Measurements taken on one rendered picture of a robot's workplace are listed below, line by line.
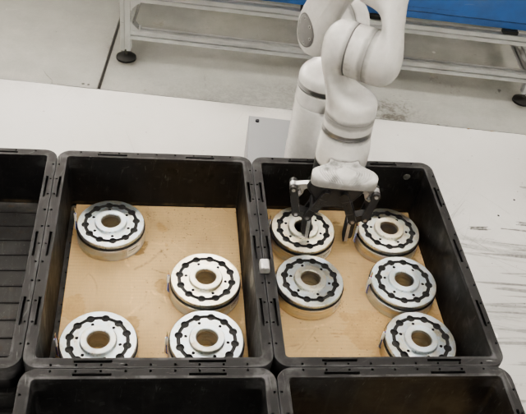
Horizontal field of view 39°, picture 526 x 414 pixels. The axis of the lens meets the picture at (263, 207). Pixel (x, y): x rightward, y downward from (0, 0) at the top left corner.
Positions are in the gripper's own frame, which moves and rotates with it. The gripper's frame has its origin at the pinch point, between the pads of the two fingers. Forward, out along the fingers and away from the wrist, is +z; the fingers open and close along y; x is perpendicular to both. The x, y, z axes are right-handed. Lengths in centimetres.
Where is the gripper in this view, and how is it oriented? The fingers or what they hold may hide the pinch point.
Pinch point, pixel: (326, 229)
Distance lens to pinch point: 116.4
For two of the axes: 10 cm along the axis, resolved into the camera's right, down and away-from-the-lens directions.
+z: -0.9, 7.5, 6.5
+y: -10.0, -0.9, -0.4
